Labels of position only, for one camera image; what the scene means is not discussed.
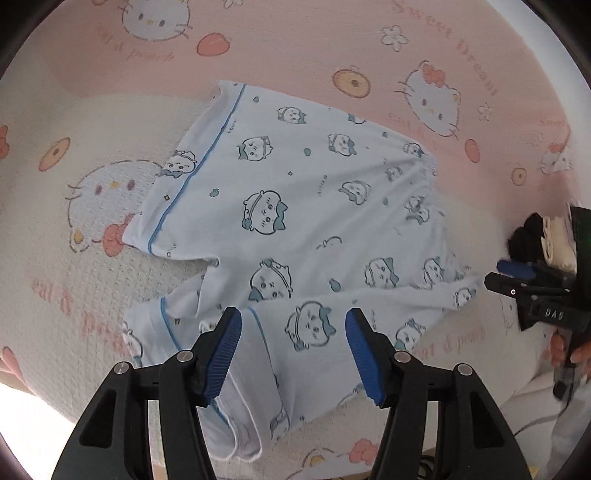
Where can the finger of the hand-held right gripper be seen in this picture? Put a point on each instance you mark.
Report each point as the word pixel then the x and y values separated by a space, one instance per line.
pixel 515 268
pixel 505 284

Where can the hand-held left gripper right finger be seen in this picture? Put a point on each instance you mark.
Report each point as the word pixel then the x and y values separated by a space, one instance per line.
pixel 364 360

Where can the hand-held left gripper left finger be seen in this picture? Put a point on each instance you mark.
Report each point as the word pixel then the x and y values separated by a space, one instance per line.
pixel 224 355

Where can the white cartoon print pajama pants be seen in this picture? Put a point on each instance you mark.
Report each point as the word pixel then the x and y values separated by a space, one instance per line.
pixel 300 184

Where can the person's right forearm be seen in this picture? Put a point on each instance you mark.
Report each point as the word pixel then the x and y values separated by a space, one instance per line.
pixel 575 429

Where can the person's right hand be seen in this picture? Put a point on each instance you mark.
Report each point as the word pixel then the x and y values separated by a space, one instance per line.
pixel 579 355

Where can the folded black cloth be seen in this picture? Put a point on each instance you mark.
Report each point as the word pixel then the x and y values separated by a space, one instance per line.
pixel 526 240

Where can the folded beige cloth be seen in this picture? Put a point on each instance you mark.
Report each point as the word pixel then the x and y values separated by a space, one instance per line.
pixel 558 244

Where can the pink cat print blanket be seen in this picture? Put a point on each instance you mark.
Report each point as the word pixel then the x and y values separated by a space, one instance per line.
pixel 115 92

